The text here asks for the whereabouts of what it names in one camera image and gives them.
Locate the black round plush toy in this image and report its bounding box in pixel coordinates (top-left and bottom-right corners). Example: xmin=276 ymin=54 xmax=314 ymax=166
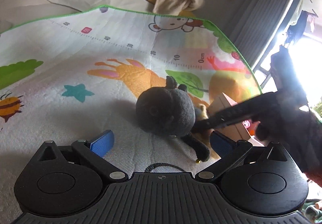
xmin=135 ymin=76 xmax=220 ymax=163

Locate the colourful children play mat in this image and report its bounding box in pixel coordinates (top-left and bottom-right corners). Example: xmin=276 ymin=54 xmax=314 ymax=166
xmin=1 ymin=6 xmax=261 ymax=223

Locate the pink cardboard box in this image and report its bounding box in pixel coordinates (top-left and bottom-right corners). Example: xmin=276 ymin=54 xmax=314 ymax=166
xmin=207 ymin=92 xmax=254 ymax=142

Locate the dark gloved right hand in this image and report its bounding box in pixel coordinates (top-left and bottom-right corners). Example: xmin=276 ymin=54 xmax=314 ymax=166
xmin=255 ymin=108 xmax=321 ymax=186

